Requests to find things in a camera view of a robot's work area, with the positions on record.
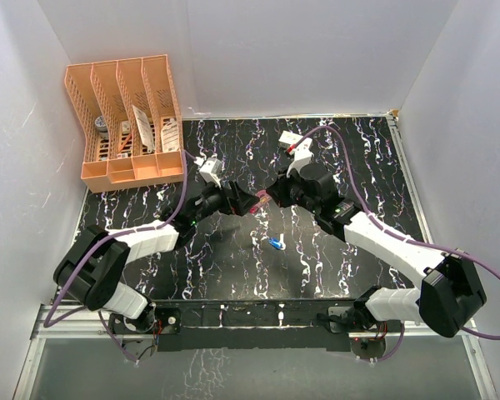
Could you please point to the orange pen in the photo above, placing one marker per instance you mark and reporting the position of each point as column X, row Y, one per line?
column 125, row 142

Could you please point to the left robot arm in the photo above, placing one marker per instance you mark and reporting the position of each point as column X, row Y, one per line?
column 91, row 270

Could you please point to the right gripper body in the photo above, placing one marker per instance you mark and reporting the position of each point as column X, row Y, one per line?
column 294, row 192

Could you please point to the blue key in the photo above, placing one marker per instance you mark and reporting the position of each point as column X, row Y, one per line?
column 277, row 242

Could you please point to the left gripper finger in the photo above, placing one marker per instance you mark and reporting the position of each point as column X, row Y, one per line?
column 241, row 208
column 240, row 196

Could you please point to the white paper packet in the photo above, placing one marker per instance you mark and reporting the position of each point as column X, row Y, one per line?
column 144, row 128

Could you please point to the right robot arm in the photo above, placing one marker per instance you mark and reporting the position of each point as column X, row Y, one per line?
column 446, row 290

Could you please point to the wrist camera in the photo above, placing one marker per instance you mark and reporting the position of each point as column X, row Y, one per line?
column 209, row 171
column 301, row 156

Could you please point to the orange file organizer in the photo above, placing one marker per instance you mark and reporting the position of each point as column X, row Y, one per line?
column 111, row 89

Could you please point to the white labelled packet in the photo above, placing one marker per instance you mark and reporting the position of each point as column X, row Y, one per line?
column 170, row 136

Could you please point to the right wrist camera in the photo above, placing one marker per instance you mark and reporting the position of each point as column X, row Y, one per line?
column 301, row 156

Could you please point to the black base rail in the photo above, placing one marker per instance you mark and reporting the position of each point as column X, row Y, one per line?
column 174, row 326

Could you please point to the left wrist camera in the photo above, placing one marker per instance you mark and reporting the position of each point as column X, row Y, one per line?
column 209, row 171

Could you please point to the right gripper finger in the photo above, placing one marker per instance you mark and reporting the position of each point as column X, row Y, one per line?
column 279, row 186
column 276, row 196

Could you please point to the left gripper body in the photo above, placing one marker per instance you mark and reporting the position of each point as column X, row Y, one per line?
column 215, row 200

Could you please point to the round tin in organizer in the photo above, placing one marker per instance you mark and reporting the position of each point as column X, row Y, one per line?
column 100, row 125

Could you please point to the white box on table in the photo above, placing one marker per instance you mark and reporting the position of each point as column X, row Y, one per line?
column 287, row 139

